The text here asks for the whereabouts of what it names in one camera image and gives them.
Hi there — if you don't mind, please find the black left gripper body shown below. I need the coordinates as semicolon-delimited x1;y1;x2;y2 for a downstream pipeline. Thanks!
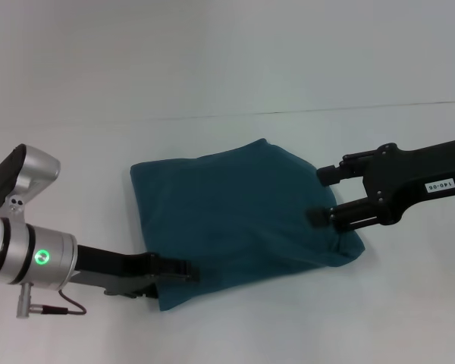
70;244;164;303

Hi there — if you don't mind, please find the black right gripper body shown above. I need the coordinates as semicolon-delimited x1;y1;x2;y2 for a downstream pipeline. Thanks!
359;136;455;228

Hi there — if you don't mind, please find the teal blue shirt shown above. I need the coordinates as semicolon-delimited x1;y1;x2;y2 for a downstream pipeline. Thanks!
130;138;366;312

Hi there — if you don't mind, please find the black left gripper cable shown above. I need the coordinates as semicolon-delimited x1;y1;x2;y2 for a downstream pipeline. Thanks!
30;290;88;316

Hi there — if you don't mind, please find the silver left gripper cable plug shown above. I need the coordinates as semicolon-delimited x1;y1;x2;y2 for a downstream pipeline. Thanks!
14;282;33;320

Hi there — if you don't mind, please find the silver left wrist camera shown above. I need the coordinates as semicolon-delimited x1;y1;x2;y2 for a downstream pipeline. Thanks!
0;143;61;221

